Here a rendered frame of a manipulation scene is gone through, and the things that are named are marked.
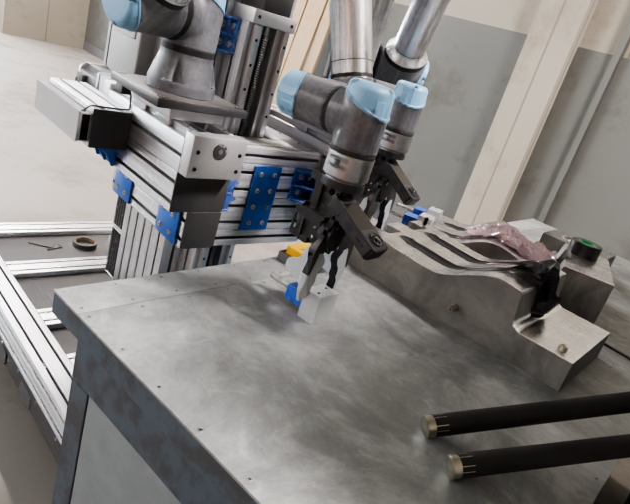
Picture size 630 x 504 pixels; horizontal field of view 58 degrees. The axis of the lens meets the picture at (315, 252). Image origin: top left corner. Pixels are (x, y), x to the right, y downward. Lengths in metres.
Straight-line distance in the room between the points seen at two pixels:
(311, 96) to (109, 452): 0.61
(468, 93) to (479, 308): 3.25
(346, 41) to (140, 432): 0.70
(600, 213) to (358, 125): 3.05
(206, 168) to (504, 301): 0.64
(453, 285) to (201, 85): 0.67
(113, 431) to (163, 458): 0.12
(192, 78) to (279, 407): 0.77
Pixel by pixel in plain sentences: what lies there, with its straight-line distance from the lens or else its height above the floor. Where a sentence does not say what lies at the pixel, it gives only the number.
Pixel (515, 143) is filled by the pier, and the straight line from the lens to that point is 3.96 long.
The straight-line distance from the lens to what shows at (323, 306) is 0.96.
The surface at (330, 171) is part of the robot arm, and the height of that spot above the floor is 1.06.
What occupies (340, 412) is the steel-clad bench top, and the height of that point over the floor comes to 0.80.
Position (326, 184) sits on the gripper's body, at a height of 1.03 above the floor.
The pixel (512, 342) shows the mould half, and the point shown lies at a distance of 1.11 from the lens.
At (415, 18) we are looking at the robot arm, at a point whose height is 1.34.
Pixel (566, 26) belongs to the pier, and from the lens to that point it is 3.97.
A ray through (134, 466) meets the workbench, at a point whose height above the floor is 0.65.
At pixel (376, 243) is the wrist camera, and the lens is 0.87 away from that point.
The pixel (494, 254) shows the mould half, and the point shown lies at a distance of 1.48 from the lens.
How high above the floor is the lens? 1.25
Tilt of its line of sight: 21 degrees down
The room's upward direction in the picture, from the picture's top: 18 degrees clockwise
